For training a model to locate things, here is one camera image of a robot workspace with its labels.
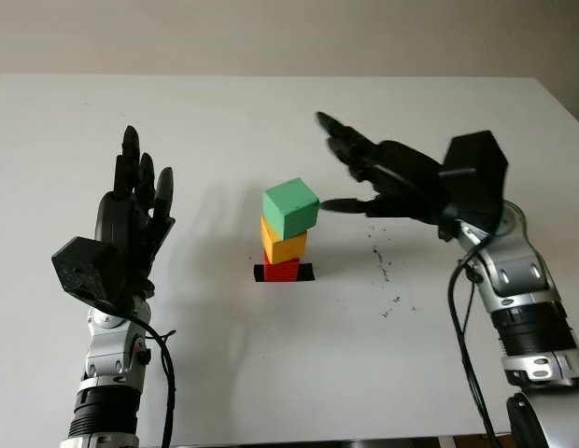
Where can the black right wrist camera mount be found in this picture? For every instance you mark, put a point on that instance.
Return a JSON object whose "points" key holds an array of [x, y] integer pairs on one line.
{"points": [[476, 177]]}

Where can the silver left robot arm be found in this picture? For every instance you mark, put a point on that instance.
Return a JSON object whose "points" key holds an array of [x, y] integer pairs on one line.
{"points": [[112, 354]]}

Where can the yellow cube block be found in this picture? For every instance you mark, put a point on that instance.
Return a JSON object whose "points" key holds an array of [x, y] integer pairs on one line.
{"points": [[285, 249]]}

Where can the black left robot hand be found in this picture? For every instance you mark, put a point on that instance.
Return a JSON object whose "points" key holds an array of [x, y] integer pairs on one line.
{"points": [[126, 224]]}

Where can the black tape strip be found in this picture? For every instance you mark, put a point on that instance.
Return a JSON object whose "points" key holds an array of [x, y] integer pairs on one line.
{"points": [[306, 273]]}

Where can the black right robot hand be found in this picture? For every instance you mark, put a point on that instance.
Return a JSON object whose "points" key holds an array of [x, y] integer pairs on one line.
{"points": [[406, 182]]}

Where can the red cube block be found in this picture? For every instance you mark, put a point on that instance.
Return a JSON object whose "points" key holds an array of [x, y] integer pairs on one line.
{"points": [[281, 271]]}

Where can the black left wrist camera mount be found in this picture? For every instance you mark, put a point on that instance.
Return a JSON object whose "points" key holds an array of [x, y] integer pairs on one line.
{"points": [[84, 270]]}

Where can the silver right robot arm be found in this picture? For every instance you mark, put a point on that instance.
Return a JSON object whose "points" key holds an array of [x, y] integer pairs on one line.
{"points": [[518, 280]]}

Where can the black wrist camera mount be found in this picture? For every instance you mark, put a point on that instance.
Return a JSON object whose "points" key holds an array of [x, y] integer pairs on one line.
{"points": [[84, 270], [476, 177]]}

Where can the green cube block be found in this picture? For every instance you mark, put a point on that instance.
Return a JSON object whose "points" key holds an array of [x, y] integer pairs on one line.
{"points": [[289, 205]]}

